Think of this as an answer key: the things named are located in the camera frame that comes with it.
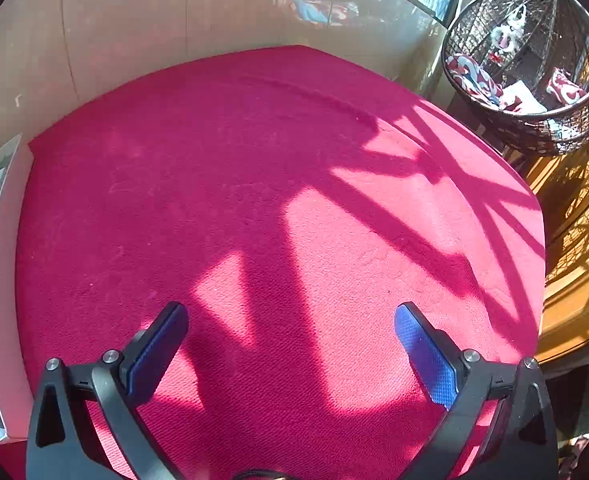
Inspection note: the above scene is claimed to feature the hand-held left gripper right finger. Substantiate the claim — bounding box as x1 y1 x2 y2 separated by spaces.
395 301 559 480

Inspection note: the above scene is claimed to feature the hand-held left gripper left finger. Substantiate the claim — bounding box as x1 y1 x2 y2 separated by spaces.
26 301 190 480

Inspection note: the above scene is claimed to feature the white cardboard box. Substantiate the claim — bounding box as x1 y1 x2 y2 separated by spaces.
0 132 35 446

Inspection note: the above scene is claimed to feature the red table cloth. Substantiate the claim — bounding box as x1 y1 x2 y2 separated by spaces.
15 45 548 480

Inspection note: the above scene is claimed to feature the dark wicker hanging chair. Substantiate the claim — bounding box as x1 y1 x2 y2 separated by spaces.
442 0 589 157

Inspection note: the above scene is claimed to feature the red white patterned cushion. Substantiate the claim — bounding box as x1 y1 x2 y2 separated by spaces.
445 54 505 108
546 67 588 106

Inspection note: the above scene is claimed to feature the white hanging plush toy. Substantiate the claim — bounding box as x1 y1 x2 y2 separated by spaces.
489 5 528 63

